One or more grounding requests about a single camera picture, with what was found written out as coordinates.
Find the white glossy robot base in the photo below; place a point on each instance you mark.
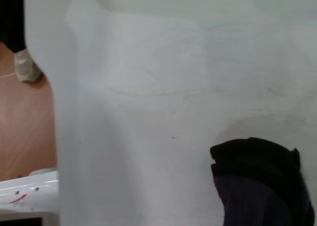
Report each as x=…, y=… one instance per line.
x=37, y=188

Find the purple rag with black trim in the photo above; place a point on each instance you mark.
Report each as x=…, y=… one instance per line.
x=260, y=186

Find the black trouser leg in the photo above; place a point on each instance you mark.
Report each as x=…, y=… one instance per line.
x=12, y=17

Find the beige sneaker shoe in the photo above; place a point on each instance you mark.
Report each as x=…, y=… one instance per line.
x=26, y=67

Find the white framed dark screen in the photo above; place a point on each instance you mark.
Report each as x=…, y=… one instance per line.
x=22, y=219

